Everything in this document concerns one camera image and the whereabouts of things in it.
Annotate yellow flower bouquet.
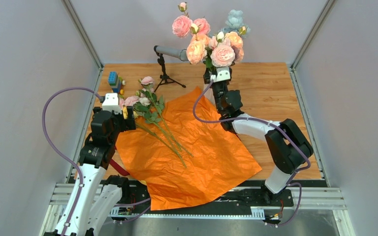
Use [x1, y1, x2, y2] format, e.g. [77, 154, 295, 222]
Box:
[119, 76, 193, 168]

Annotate pale pink rose stem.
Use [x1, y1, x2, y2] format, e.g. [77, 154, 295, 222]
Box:
[208, 31, 235, 67]

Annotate peach rose flower stem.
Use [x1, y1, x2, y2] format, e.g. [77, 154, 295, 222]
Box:
[186, 23, 210, 64]

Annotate light blue flower stem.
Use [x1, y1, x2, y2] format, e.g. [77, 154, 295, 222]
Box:
[221, 9, 251, 38]

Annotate orange yellow wrapping paper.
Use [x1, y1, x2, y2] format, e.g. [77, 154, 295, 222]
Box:
[116, 88, 262, 210]

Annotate pink rose flower stem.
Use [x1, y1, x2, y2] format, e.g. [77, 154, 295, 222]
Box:
[171, 1, 212, 38]

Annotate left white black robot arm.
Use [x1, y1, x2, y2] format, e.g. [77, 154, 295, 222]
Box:
[45, 105, 136, 236]

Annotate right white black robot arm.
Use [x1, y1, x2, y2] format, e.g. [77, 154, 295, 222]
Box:
[203, 67, 314, 205]

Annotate white ribbed vase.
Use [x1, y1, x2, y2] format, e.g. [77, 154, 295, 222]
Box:
[204, 87, 216, 106]

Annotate orange flowers in vase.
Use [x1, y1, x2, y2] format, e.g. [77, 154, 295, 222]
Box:
[224, 31, 244, 63]

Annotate colourful toy block train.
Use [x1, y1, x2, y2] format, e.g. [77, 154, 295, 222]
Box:
[107, 71, 126, 95]

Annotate silver microphone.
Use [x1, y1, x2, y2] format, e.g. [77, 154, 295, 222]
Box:
[154, 45, 189, 61]

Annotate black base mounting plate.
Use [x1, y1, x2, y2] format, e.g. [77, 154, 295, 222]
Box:
[118, 180, 294, 217]

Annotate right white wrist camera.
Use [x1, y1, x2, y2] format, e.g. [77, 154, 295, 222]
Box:
[210, 67, 231, 83]

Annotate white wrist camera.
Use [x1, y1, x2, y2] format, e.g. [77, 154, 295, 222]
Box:
[102, 93, 122, 115]
[210, 67, 231, 83]

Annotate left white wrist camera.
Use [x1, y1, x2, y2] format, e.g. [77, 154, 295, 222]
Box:
[102, 93, 122, 115]

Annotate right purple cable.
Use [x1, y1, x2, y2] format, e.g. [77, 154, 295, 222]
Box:
[192, 80, 312, 228]

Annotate purple cable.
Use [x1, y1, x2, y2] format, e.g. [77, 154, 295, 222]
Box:
[192, 80, 312, 228]
[42, 87, 105, 236]

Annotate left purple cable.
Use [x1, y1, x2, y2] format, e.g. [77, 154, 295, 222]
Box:
[42, 87, 105, 236]

